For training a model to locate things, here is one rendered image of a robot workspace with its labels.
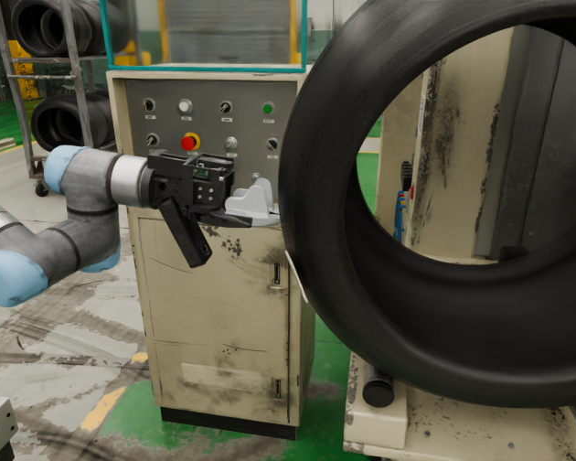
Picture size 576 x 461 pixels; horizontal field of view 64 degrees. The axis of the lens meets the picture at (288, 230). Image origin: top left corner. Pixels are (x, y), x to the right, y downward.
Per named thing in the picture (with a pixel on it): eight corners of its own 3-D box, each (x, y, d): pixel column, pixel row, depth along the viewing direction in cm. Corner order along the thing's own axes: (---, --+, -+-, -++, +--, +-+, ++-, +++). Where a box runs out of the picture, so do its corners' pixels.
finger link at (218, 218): (250, 221, 63) (188, 210, 64) (249, 231, 64) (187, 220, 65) (258, 209, 67) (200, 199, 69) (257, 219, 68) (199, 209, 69)
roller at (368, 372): (388, 288, 97) (366, 284, 97) (393, 270, 95) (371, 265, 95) (389, 412, 65) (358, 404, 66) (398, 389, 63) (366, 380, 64)
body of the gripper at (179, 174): (223, 172, 62) (138, 157, 63) (219, 230, 65) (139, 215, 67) (239, 158, 69) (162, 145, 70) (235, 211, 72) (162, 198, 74)
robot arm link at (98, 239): (43, 276, 71) (34, 211, 67) (94, 247, 81) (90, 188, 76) (84, 291, 69) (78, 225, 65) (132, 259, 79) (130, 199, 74)
